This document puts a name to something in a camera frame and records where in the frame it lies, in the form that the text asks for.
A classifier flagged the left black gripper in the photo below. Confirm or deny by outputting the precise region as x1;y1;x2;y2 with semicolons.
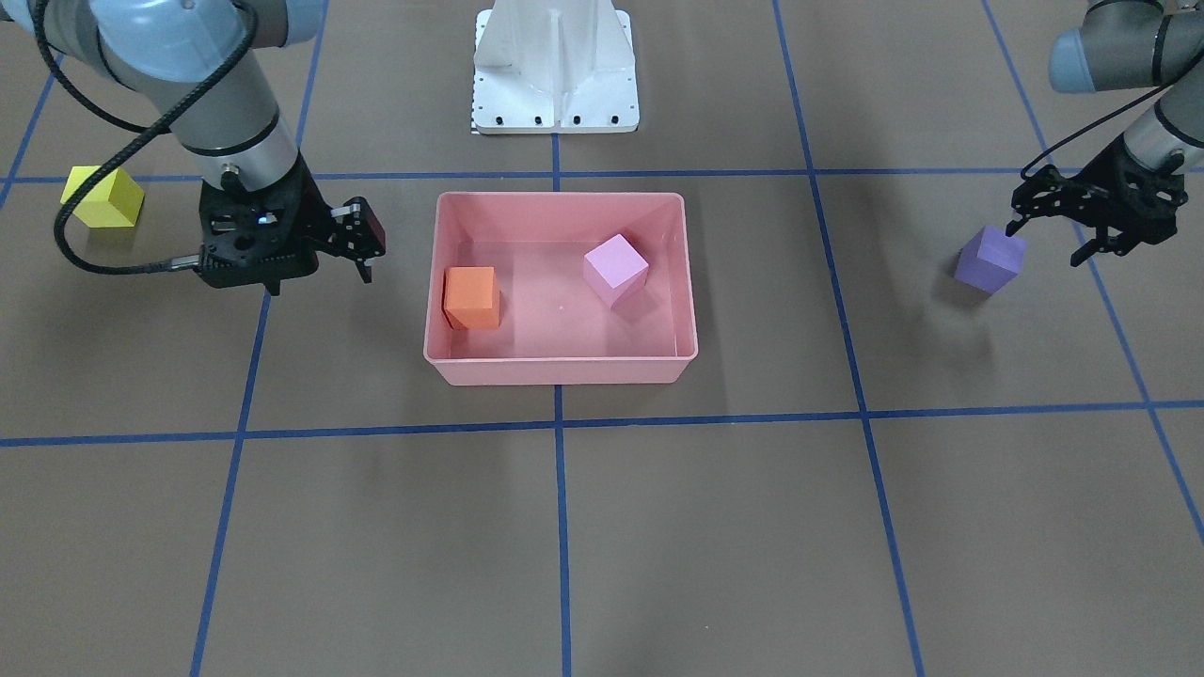
1005;136;1188;267

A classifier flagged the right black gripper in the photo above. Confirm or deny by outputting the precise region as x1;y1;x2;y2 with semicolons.
197;155;386;292

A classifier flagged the purple foam block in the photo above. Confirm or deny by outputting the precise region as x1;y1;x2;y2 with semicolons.
954;226;1028;294

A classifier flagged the orange foam block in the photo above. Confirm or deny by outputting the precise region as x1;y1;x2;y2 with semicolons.
442;266;500;331

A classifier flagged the yellow foam block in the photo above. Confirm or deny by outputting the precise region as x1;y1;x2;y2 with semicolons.
72;167;146;228

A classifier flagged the pink foam block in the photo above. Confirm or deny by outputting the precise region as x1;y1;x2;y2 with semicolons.
583;234;650;308

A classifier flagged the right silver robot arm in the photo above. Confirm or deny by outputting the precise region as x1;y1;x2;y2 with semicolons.
2;1;386;294

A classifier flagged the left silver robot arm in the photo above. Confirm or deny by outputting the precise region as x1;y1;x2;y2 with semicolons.
1007;1;1203;266

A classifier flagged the pink plastic bin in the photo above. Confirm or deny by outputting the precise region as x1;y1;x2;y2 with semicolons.
424;192;698;385

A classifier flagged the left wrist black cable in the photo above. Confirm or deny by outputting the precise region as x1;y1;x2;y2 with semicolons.
1020;86;1171;186

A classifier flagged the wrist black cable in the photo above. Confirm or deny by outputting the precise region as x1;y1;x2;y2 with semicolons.
1020;86;1171;186
28;0;260;276

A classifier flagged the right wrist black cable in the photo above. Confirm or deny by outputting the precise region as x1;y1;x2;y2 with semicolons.
28;0;260;276

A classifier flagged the white camera mast pillar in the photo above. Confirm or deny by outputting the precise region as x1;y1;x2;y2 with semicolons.
470;1;641;134

